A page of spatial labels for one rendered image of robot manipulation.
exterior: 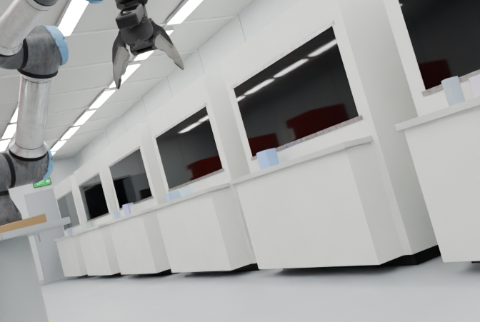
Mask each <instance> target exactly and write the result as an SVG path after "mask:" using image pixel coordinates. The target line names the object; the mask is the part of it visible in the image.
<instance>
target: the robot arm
mask: <svg viewBox="0 0 480 322"><path fill-rule="evenodd" d="M57 1H58V0H14V1H13V2H12V3H11V5H10V6H9V8H8V9H7V10H6V11H5V12H4V14H3V15H2V17H1V18H0V68H3V69H10V70H13V69H16V70H17V71H18V72H19V73H20V74H21V83H20V90H19V104H18V111H17V119H16V133H15V139H13V140H12V141H11V142H10V143H9V151H6V152H3V153H0V226H2V225H5V224H8V223H13V222H15V221H20V220H23V218H22V216H21V212H20V211H19V209H18V208H17V207H16V205H15V203H14V202H13V201H12V199H11V197H10V194H9V189H10V188H15V187H18V186H24V185H27V184H30V183H38V182H40V181H43V180H46V179H47V178H48V177H50V175H51V172H52V170H53V167H54V161H53V160H52V158H53V155H52V152H51V150H50V149H49V147H48V146H47V145H46V143H45V142H44V134H45V128H46V117H47V111H48V105H49V94H50V89H51V79H52V78H54V77H56V76H57V74H58V70H59V65H60V66H63V65H64V64H66V63H67V61H68V59H69V48H68V44H67V42H66V38H65V36H64V35H63V33H62V32H61V30H60V29H59V28H57V27H55V26H44V25H41V26H37V24H38V23H39V22H40V21H41V20H42V19H43V17H44V16H45V15H46V14H47V13H48V12H49V10H50V9H51V8H52V7H53V6H54V4H55V3H56V2H57ZM85 1H88V2H90V3H91V4H99V3H101V2H102V1H103V0H85ZM114 1H115V2H116V7H117V9H119V10H121V11H120V12H119V14H118V16H117V17H116V18H115V20H116V24H117V26H118V29H119V32H118V36H117V37H116V39H115V41H114V44H113V47H112V63H113V75H114V83H115V86H116V88H117V89H118V90H119V88H120V86H121V82H122V76H124V75H125V73H126V70H127V65H126V62H127V61H128V60H129V59H130V56H131V55H130V54H129V50H128V49H127V48H126V44H127V45H128V46H130V52H131V53H132V54H133V55H134V56H135V55H137V56H138V55H140V54H145V53H147V52H150V51H154V50H157V49H159V50H160V51H164V52H166V54H167V56H168V57H169V58H170V59H173V60H174V63H175V64H176V65H177V66H178V67H179V68H180V69H182V70H184V64H183V61H182V59H181V57H180V55H179V52H178V51H177V50H176V47H175V45H174V44H173V43H172V41H171V39H170V37H169V35H168V34H167V32H166V31H165V30H164V29H163V28H162V27H161V26H159V25H157V24H156V23H155V22H154V21H153V19H152V18H149V17H148V14H147V12H146V7H145V5H146V4H147V2H148V0H114Z"/></svg>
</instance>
